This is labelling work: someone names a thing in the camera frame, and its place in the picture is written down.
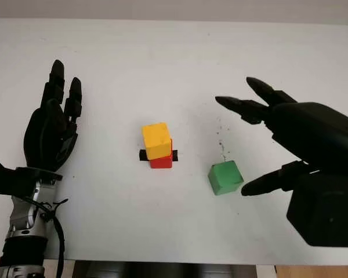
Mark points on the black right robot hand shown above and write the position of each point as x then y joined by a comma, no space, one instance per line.
316,133

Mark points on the green wooden cube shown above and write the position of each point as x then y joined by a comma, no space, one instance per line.
224,176

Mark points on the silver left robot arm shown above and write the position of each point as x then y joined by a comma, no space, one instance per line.
23,226

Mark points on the yellow wooden cube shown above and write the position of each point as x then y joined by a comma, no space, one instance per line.
156,142

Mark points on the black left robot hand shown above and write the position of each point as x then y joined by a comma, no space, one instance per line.
49,130

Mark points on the dark grey robot torso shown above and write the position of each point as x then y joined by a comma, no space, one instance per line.
162,270

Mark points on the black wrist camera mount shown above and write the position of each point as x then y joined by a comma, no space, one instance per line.
327,214
5,181

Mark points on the red wooden cube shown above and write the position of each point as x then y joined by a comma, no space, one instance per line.
161,163

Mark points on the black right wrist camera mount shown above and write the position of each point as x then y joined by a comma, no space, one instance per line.
327,214

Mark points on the black tape strip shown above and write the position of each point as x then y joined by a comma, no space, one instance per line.
143,155

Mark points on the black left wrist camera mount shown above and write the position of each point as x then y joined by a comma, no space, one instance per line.
5,181

